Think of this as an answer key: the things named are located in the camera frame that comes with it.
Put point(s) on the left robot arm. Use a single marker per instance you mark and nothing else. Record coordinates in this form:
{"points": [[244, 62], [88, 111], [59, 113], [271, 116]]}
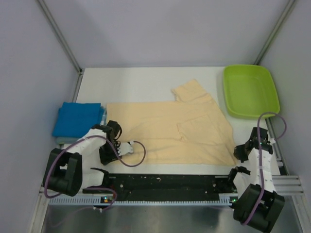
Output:
{"points": [[70, 169]]}

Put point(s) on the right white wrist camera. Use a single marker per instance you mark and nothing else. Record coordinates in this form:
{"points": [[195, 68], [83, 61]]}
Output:
{"points": [[272, 141]]}

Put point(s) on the green plastic bin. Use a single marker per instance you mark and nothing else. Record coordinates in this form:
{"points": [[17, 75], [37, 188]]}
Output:
{"points": [[249, 91]]}

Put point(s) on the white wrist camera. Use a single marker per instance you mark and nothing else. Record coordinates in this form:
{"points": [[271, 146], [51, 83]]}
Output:
{"points": [[272, 141], [125, 148]]}

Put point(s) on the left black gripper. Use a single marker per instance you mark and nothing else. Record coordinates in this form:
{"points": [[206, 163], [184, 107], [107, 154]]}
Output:
{"points": [[106, 159]]}

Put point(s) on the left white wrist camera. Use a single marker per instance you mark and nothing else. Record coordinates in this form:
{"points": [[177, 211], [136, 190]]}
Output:
{"points": [[125, 148]]}

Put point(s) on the folded blue t shirt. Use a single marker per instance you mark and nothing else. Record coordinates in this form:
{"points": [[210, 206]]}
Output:
{"points": [[77, 116]]}

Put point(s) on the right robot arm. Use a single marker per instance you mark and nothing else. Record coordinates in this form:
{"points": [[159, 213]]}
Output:
{"points": [[258, 204]]}

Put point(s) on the grey slotted cable duct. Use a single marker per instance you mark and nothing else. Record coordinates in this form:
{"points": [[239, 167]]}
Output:
{"points": [[100, 201]]}

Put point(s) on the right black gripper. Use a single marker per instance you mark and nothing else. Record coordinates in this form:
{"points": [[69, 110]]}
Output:
{"points": [[238, 150]]}

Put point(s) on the beige t shirt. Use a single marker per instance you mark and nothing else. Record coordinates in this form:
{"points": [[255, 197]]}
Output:
{"points": [[191, 129]]}

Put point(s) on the folded light blue striped shirt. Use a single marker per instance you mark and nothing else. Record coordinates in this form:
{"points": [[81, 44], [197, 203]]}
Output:
{"points": [[104, 112]]}

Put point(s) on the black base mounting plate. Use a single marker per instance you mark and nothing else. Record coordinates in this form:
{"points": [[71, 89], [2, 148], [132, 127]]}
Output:
{"points": [[163, 187]]}

